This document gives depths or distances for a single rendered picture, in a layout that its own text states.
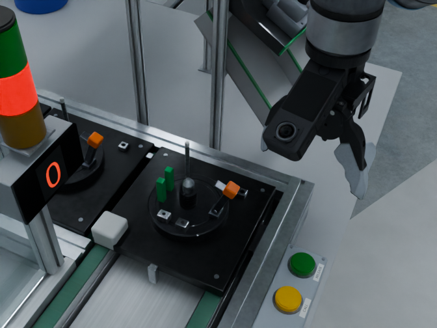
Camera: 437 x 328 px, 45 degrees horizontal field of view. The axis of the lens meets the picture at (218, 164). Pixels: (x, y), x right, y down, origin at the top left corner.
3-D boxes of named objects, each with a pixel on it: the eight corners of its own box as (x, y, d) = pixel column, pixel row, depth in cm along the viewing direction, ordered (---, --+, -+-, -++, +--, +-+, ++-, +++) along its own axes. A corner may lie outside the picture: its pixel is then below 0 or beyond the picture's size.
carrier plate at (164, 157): (275, 193, 98) (276, 186, 97) (222, 298, 83) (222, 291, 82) (162, 152, 105) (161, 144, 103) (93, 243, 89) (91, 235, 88)
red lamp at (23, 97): (47, 95, 60) (38, 58, 56) (17, 122, 57) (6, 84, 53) (11, 82, 61) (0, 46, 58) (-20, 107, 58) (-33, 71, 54)
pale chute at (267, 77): (307, 110, 109) (324, 105, 106) (276, 146, 102) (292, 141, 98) (233, -9, 102) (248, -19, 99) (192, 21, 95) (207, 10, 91)
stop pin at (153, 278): (159, 278, 88) (158, 265, 85) (156, 284, 87) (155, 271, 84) (152, 275, 88) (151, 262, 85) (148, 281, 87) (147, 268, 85)
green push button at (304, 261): (316, 263, 88) (318, 256, 86) (309, 282, 85) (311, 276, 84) (293, 254, 89) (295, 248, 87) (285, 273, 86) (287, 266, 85)
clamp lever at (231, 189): (223, 208, 90) (240, 186, 84) (218, 217, 88) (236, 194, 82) (205, 196, 90) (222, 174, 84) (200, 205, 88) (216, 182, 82)
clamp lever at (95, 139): (95, 160, 96) (104, 136, 90) (89, 167, 95) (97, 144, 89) (79, 149, 96) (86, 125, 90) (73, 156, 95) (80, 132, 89)
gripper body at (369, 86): (369, 115, 67) (391, 31, 59) (337, 152, 63) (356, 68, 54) (316, 93, 71) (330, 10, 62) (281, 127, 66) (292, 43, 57)
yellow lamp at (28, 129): (55, 127, 63) (47, 95, 60) (28, 154, 60) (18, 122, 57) (21, 115, 65) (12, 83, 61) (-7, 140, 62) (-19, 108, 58)
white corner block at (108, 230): (130, 232, 91) (128, 218, 88) (116, 252, 88) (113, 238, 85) (106, 223, 92) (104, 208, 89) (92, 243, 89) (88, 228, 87)
